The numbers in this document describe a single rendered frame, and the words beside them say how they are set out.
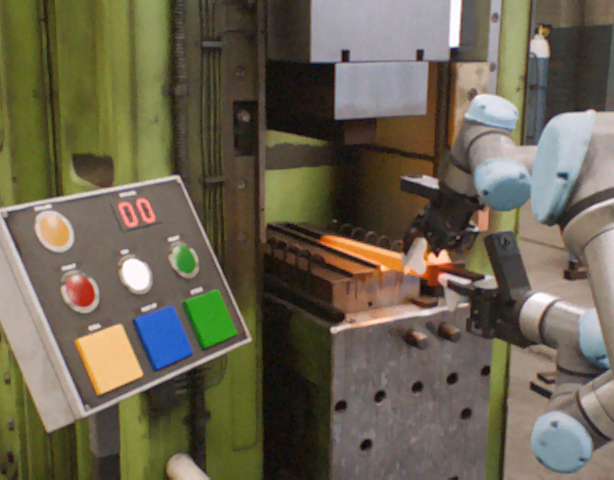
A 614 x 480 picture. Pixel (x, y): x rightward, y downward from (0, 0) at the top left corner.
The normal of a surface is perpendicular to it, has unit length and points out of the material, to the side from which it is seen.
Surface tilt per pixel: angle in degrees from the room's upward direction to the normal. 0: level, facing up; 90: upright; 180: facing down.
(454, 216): 90
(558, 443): 90
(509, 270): 59
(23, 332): 90
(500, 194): 116
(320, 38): 90
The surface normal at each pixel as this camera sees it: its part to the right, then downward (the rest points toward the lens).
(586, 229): -0.58, 0.45
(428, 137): -0.86, 0.11
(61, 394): -0.55, 0.19
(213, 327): 0.73, -0.36
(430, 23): 0.52, 0.21
